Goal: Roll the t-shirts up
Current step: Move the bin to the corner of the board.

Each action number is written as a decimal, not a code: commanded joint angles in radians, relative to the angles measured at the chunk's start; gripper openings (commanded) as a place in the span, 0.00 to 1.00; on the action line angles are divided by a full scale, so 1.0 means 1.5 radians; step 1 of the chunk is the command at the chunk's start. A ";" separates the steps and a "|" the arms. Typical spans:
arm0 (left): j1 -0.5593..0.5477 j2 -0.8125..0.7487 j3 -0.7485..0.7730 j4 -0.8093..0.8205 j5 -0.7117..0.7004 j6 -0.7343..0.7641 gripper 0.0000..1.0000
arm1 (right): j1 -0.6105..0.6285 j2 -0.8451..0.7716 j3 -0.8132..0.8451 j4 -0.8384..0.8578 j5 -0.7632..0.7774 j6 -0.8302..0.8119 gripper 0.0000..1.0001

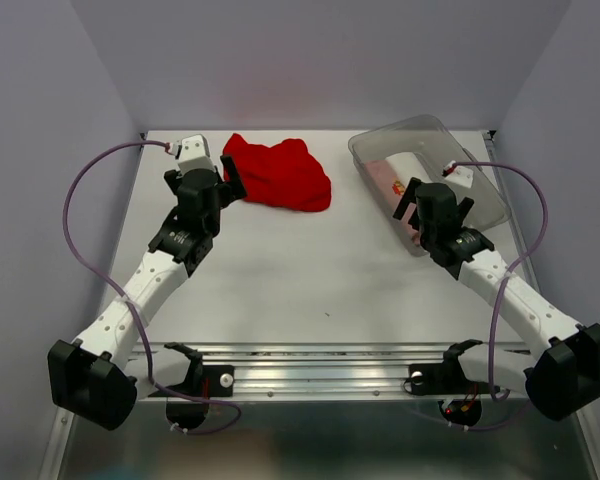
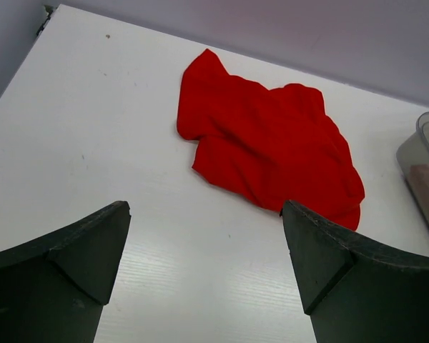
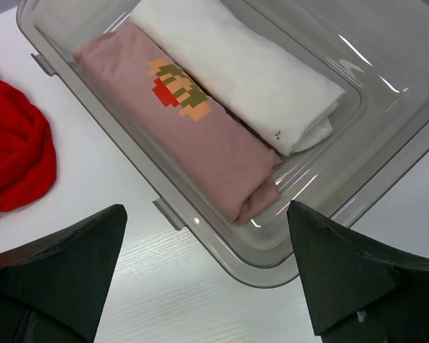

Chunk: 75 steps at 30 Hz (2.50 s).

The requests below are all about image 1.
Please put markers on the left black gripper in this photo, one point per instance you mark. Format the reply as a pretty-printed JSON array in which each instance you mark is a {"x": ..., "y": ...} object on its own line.
[{"x": 233, "y": 178}]

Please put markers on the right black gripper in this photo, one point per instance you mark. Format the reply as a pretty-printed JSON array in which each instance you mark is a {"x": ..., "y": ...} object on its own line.
[{"x": 410, "y": 197}]

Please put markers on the red t-shirt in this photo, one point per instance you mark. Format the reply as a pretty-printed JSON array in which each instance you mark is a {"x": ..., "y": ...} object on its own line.
[{"x": 285, "y": 175}]

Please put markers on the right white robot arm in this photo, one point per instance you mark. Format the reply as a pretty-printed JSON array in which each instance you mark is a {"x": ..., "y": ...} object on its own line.
[{"x": 559, "y": 367}]

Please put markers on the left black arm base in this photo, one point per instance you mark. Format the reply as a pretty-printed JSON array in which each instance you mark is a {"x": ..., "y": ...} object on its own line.
[{"x": 185, "y": 370}]

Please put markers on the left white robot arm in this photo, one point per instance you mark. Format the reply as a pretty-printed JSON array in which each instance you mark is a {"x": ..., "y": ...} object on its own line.
[{"x": 109, "y": 366}]

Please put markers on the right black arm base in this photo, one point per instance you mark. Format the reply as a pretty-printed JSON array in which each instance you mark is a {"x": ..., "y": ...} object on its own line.
[{"x": 445, "y": 377}]

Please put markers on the rolled pink t-shirt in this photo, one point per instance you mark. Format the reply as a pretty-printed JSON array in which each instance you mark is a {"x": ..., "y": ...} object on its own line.
[{"x": 390, "y": 188}]

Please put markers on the rolled white t-shirt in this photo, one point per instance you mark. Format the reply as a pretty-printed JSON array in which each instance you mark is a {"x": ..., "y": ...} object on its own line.
[{"x": 406, "y": 166}]

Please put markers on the clear plastic bin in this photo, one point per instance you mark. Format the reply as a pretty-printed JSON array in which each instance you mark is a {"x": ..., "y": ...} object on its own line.
[{"x": 435, "y": 147}]

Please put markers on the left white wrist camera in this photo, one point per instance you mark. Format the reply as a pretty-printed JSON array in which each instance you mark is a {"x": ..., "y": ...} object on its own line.
[{"x": 191, "y": 153}]

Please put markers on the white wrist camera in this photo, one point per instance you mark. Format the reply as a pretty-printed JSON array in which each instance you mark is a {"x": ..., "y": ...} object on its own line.
[
  {"x": 191, "y": 153},
  {"x": 459, "y": 175}
]

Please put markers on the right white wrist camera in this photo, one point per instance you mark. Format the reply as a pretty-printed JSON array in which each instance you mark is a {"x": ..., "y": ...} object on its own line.
[{"x": 459, "y": 175}]

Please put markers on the aluminium mounting rail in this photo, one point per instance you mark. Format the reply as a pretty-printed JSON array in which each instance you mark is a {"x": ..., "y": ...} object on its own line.
[{"x": 330, "y": 372}]

